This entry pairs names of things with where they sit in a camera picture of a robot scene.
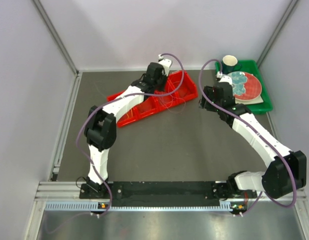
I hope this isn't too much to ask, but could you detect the red four-compartment bin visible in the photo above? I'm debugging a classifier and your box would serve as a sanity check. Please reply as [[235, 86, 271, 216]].
[[117, 70, 198, 128]]

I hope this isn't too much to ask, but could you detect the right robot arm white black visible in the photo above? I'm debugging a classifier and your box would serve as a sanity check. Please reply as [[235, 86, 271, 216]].
[[199, 82, 307, 199]]

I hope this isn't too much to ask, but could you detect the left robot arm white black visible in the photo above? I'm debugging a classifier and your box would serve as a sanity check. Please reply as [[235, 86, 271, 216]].
[[84, 58, 172, 199]]

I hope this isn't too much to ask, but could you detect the red blue patterned plate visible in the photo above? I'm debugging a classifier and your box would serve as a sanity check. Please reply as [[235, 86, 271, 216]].
[[228, 71, 262, 102]]

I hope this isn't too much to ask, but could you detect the dark green white cup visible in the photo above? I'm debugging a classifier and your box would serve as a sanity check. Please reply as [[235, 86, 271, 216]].
[[221, 55, 243, 75]]

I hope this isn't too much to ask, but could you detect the white square plate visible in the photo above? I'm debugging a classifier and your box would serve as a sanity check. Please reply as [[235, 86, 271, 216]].
[[234, 95, 264, 105]]

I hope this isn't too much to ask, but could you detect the green plastic tray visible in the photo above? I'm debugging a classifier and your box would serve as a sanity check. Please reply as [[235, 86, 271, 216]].
[[215, 55, 273, 114]]

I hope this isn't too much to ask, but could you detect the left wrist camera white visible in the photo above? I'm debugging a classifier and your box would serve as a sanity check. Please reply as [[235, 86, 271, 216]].
[[158, 54, 173, 76]]

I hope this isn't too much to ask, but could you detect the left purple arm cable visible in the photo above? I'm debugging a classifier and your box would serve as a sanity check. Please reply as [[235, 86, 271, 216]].
[[76, 52, 185, 219]]

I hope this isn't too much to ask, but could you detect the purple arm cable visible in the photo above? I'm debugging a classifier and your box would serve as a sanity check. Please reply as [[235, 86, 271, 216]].
[[76, 52, 185, 219], [198, 58, 297, 216]]

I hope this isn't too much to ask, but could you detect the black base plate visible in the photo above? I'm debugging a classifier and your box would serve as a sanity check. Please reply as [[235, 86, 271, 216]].
[[79, 181, 258, 207]]

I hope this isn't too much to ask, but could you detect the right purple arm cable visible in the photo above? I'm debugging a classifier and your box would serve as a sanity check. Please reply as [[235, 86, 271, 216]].
[[198, 58, 297, 216]]

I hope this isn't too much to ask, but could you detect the grey slotted cable duct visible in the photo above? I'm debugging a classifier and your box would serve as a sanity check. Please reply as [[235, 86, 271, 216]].
[[45, 201, 245, 211]]

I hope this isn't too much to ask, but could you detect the aluminium frame rail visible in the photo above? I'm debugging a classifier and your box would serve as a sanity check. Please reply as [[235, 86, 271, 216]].
[[34, 181, 307, 203]]

